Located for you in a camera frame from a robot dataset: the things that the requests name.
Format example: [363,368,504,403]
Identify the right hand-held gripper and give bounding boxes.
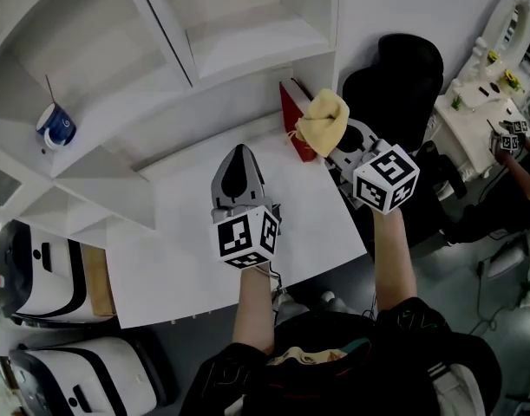
[325,119,421,214]

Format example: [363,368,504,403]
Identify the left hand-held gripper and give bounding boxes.
[210,144,283,271]

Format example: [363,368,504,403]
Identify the yellow cleaning cloth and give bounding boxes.
[295,88,350,159]

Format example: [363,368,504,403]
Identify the white shelf unit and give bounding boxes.
[0,0,339,246]

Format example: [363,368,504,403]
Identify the white striped shoulder bag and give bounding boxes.
[427,361,487,416]

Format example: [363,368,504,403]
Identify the person's right forearm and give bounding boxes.
[372,208,417,315]

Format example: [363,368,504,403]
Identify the person's left forearm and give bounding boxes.
[232,264,277,357]

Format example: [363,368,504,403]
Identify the white table top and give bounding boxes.
[106,110,370,329]

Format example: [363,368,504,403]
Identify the red book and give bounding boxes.
[278,78,320,163]

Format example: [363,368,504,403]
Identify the black office chair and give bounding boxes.
[340,33,469,249]

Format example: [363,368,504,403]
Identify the white vanity table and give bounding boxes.
[433,0,530,179]

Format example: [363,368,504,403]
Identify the person's white shoe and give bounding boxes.
[320,290,357,314]
[272,290,309,324]

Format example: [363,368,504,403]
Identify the brown cardboard box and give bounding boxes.
[81,244,117,318]

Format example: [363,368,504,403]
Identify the blue mug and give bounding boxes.
[35,103,78,151]

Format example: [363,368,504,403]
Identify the white oval mirror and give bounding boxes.
[481,0,530,68]

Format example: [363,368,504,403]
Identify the white black robot upper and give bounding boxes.
[0,218,118,324]

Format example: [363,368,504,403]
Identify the white black robot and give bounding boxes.
[8,335,170,416]
[0,218,118,324]

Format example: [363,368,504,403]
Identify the person's black shirt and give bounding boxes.
[180,296,504,416]

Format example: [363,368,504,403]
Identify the white black robot lower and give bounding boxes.
[8,335,170,416]

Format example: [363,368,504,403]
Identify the ribbed glass cabinet door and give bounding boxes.
[0,162,23,207]

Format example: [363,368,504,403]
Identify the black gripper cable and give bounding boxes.
[268,264,287,294]

